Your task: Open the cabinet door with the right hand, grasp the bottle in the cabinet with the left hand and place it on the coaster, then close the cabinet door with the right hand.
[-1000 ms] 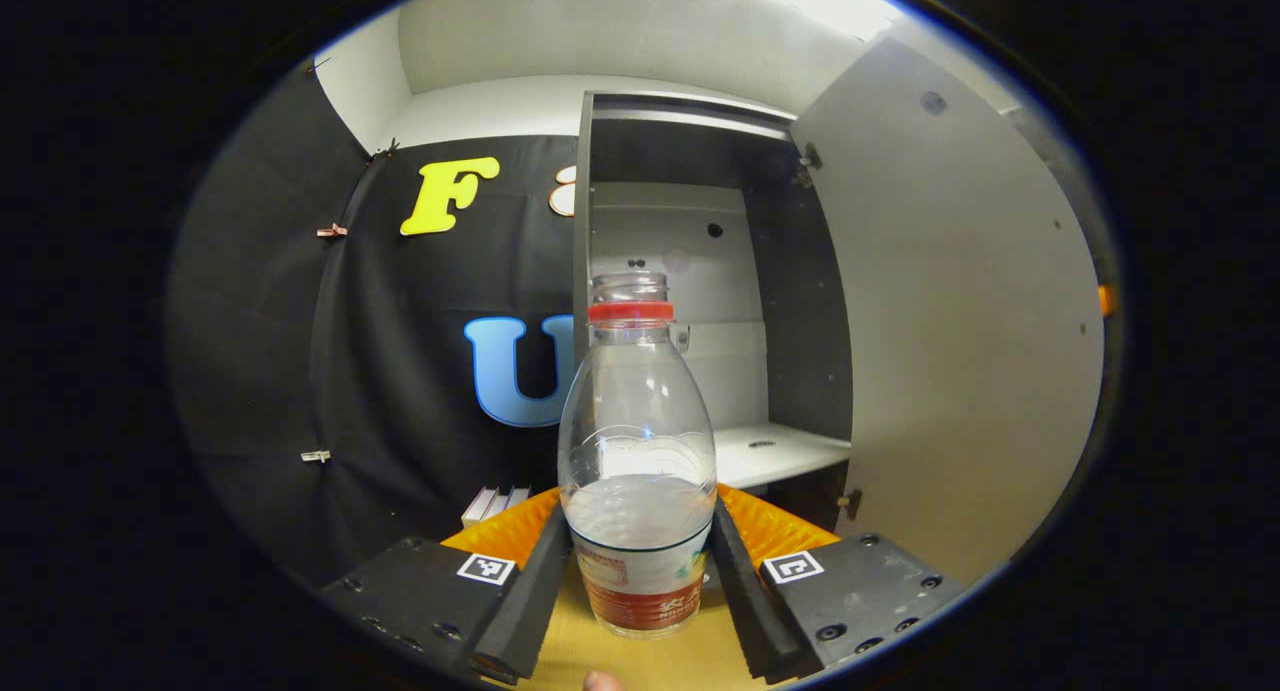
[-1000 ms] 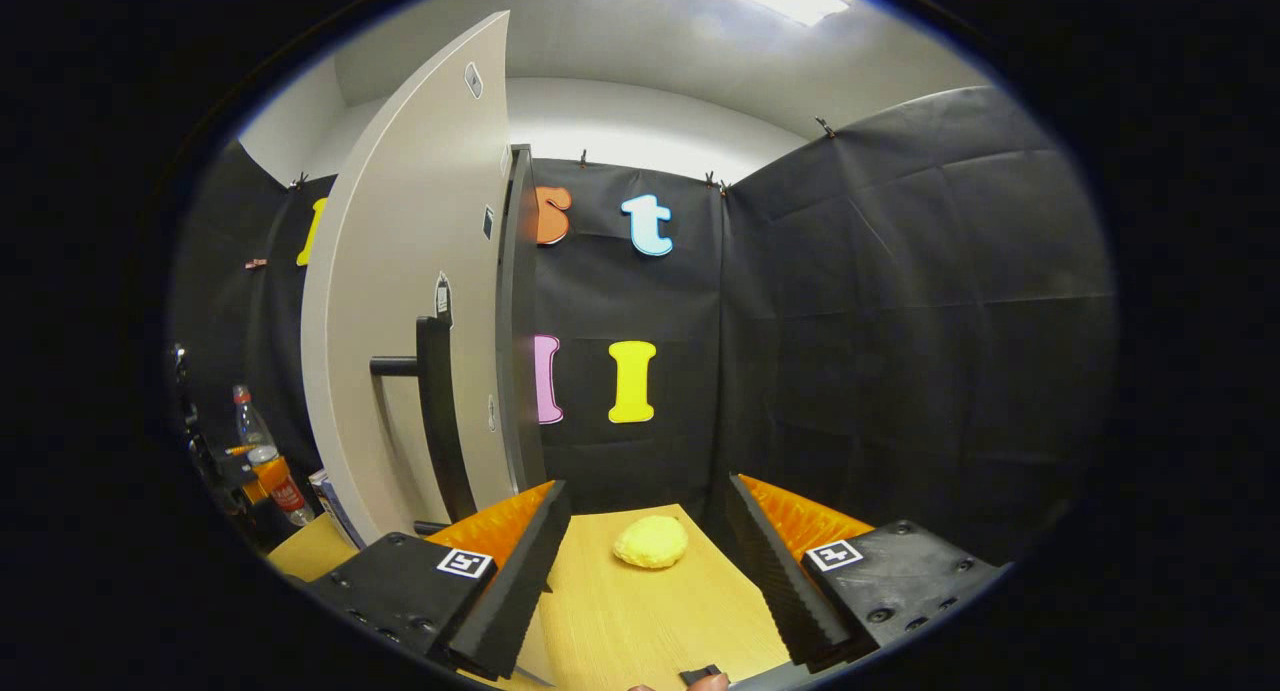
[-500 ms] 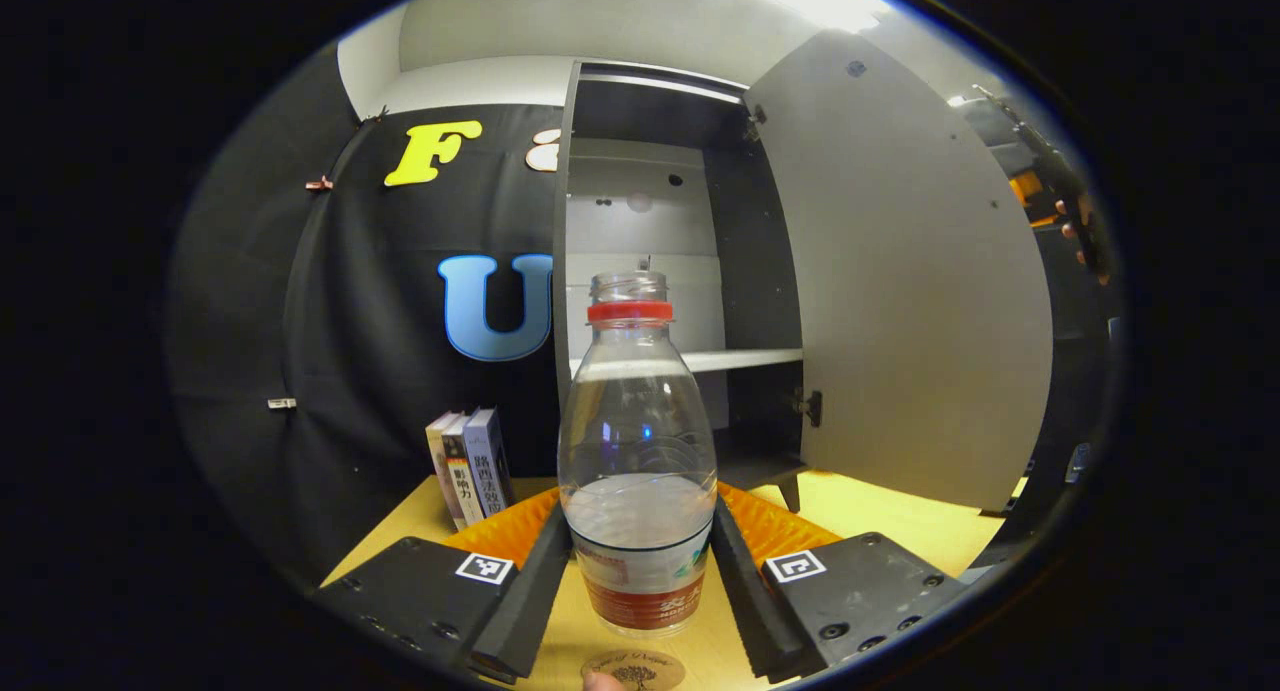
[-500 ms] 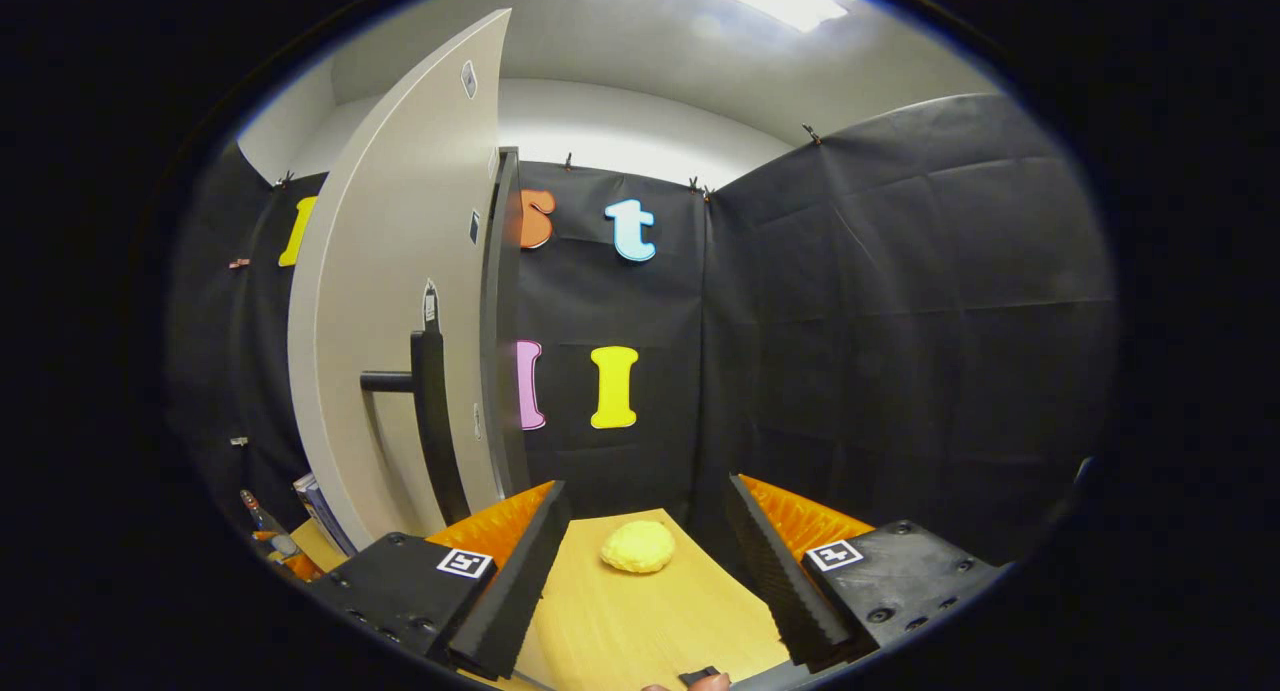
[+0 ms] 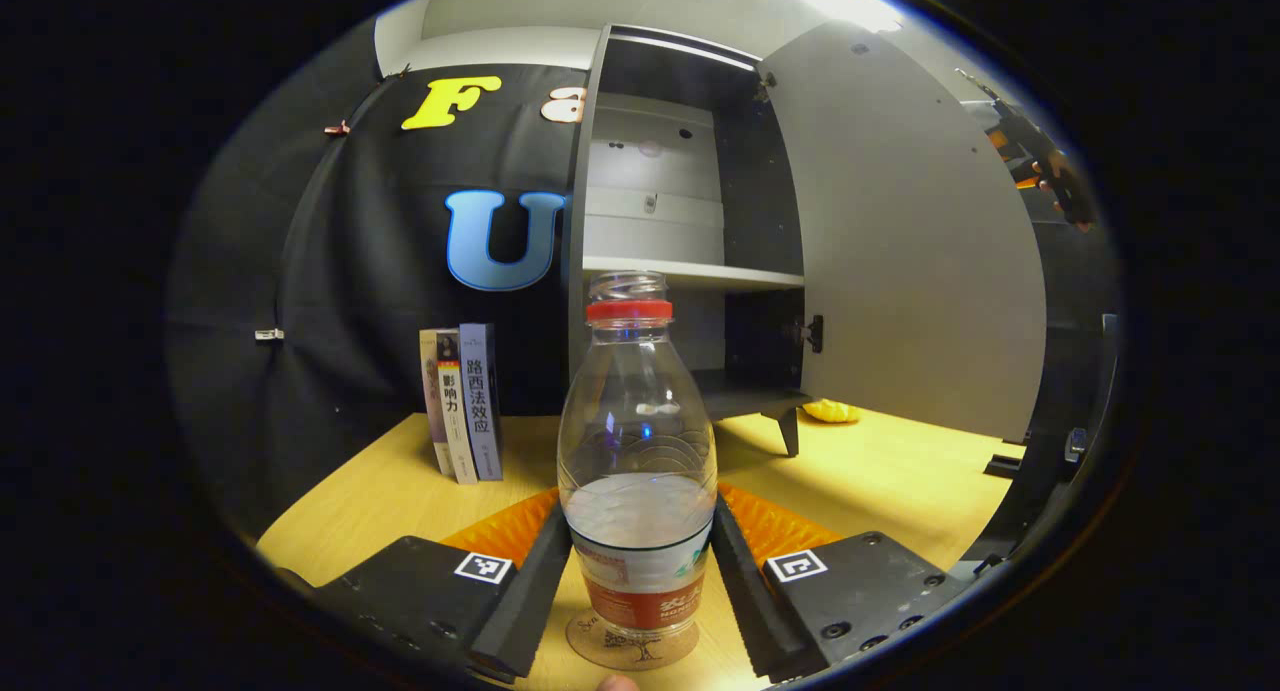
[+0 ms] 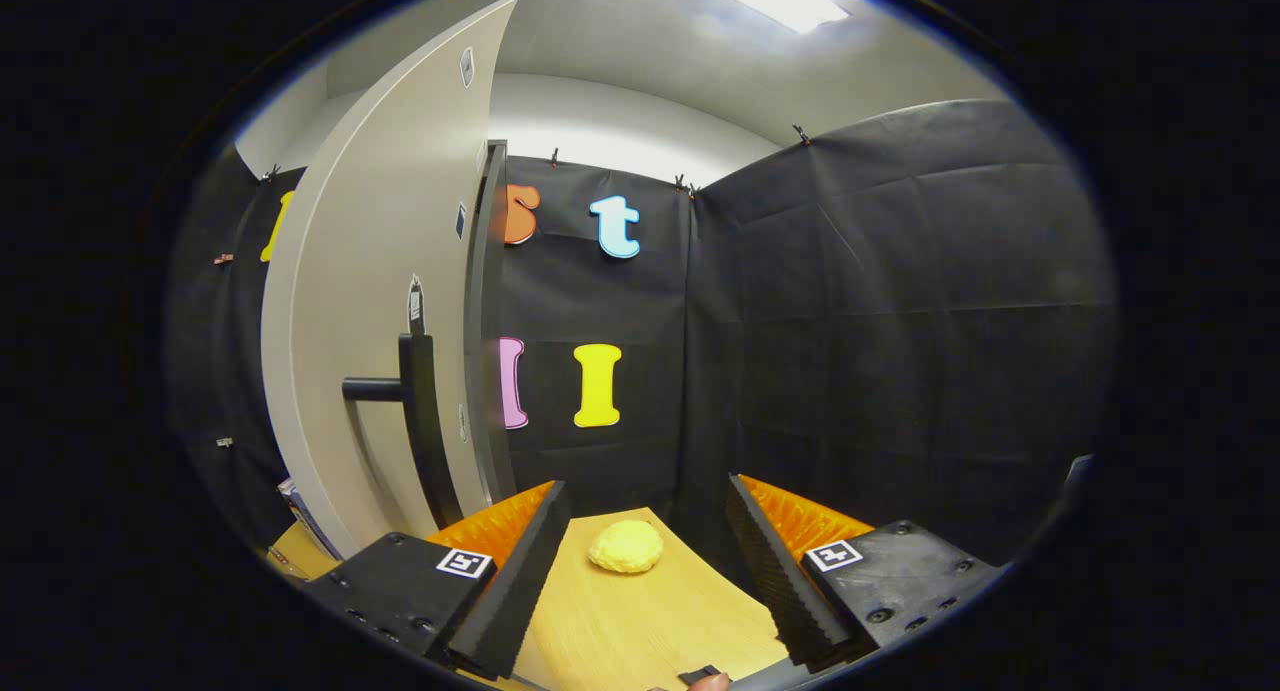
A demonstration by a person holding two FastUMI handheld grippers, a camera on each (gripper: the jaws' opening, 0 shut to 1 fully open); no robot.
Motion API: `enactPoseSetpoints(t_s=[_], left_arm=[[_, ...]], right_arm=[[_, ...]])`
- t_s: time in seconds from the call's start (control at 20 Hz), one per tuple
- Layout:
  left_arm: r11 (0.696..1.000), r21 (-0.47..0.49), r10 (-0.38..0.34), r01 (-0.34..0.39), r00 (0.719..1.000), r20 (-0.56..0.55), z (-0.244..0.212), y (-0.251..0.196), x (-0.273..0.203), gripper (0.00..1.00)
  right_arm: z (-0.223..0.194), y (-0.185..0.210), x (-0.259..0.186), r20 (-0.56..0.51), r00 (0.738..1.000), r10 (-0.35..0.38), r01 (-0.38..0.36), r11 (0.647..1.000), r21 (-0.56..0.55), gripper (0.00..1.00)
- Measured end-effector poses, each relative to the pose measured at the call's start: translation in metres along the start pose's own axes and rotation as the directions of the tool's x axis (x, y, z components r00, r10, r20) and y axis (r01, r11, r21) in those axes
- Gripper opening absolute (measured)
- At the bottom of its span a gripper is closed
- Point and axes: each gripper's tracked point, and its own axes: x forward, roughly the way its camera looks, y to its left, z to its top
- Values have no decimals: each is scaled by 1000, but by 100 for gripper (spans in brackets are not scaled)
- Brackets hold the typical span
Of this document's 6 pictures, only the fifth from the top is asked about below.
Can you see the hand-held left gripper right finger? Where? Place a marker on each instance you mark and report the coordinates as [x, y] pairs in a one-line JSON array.
[[745, 591]]

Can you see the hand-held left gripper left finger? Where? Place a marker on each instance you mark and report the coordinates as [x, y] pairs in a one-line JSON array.
[[530, 591]]

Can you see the round brown coaster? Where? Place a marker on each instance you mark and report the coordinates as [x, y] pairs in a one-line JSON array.
[[630, 656]]

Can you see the beige cabinet door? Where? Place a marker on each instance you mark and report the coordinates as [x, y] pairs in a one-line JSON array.
[[900, 251]]

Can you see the clear plastic bottle red label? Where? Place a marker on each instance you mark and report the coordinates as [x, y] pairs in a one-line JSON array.
[[637, 421]]

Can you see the dark grey cabinet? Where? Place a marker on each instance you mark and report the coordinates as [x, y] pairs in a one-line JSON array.
[[750, 201]]

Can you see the blue grey book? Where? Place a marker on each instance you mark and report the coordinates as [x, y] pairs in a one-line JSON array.
[[480, 401]]

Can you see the yellow round object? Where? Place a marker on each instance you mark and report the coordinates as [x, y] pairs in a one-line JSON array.
[[832, 411]]

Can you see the beige book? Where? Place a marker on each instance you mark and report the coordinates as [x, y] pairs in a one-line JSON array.
[[432, 391]]

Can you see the red clip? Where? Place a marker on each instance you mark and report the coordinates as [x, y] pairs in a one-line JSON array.
[[337, 128]]

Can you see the black clip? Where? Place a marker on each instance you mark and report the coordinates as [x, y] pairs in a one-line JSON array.
[[398, 72]]

